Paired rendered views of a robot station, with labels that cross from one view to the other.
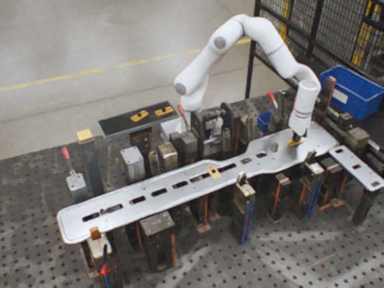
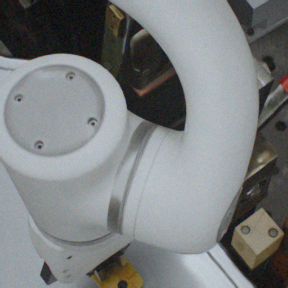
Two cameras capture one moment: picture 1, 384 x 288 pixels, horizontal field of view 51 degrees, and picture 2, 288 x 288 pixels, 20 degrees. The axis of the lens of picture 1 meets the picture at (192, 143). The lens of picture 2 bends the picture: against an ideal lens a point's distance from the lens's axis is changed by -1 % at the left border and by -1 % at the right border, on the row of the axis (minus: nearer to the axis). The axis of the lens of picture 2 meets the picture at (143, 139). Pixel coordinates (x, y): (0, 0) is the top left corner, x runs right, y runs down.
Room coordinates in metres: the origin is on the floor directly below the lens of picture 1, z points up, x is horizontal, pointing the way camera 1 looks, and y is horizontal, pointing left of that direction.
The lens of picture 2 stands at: (1.51, -0.73, 1.78)
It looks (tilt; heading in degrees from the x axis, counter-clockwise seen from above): 66 degrees down; 84
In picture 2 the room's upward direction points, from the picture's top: 5 degrees counter-clockwise
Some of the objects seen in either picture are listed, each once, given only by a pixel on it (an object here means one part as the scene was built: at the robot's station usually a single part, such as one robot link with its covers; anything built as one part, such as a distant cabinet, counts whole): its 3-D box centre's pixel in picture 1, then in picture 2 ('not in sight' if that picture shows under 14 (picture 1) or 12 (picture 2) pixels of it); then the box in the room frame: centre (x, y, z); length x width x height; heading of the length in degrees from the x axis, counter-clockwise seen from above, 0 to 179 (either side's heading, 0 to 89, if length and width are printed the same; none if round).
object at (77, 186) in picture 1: (83, 207); not in sight; (1.17, 0.51, 0.88); 0.11 x 0.10 x 0.36; 26
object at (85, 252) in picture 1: (86, 243); not in sight; (1.00, 0.47, 0.84); 0.18 x 0.06 x 0.29; 26
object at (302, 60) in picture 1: (336, 97); not in sight; (1.86, -0.82, 1.01); 0.90 x 0.22 x 0.03; 26
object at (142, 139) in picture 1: (142, 154); not in sight; (1.48, 0.26, 0.92); 0.10 x 0.08 x 0.45; 116
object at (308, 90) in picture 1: (306, 95); (74, 154); (1.49, -0.52, 1.29); 0.09 x 0.08 x 0.13; 149
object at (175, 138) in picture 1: (176, 164); not in sight; (1.43, 0.08, 0.90); 0.05 x 0.05 x 0.40; 26
